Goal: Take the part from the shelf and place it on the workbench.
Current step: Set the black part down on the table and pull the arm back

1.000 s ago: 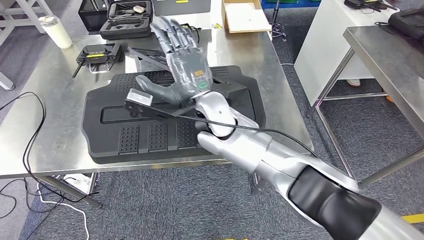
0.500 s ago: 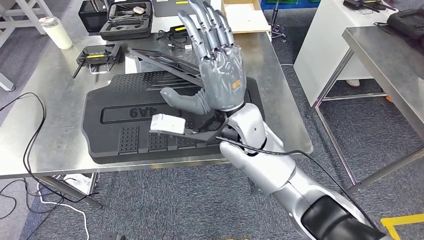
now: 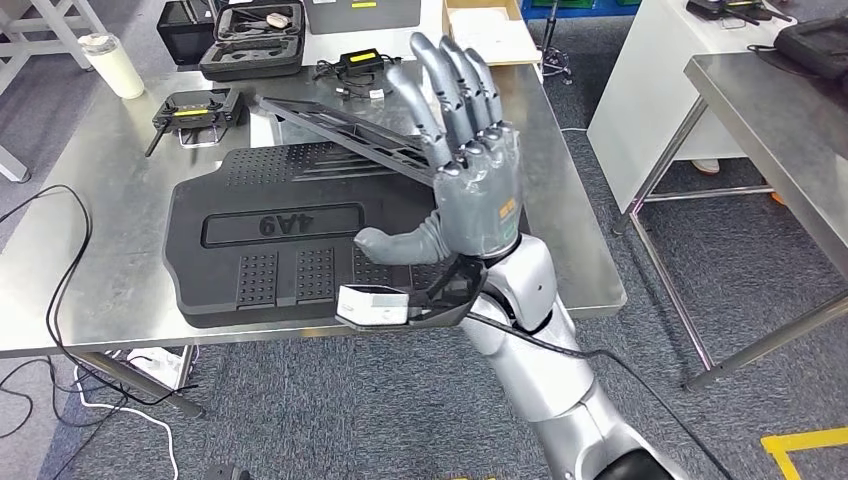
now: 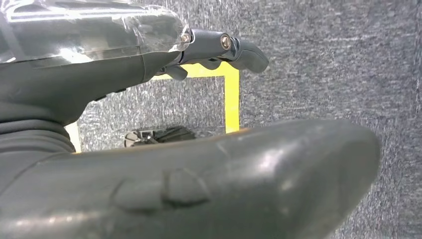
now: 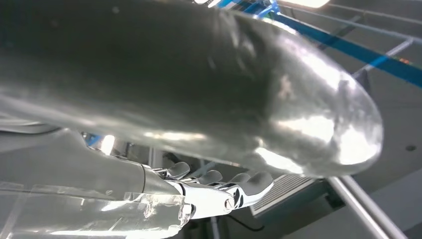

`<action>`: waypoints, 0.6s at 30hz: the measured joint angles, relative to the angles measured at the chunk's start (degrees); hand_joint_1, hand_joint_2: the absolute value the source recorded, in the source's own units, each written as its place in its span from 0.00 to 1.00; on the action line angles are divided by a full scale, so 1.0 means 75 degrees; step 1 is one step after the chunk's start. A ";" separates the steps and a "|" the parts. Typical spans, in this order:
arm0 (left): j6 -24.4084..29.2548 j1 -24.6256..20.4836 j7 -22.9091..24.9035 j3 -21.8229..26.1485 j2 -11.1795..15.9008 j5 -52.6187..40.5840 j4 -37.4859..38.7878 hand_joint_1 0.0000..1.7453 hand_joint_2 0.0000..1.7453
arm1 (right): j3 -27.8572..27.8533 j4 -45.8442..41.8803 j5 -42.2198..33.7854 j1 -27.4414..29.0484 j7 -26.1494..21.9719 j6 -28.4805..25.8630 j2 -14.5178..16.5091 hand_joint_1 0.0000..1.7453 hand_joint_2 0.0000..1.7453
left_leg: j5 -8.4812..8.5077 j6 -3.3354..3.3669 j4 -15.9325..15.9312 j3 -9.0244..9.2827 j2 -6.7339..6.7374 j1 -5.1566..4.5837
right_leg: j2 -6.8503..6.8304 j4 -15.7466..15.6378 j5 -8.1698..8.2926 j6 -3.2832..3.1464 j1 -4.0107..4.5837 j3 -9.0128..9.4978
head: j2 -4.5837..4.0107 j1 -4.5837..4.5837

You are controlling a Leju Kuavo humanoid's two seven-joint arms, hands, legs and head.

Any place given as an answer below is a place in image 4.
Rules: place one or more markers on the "yellow floor tape square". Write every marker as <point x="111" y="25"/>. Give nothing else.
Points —
<point x="232" y="99"/>

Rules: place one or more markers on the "black robot foot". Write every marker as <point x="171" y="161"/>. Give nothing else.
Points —
<point x="174" y="134"/>

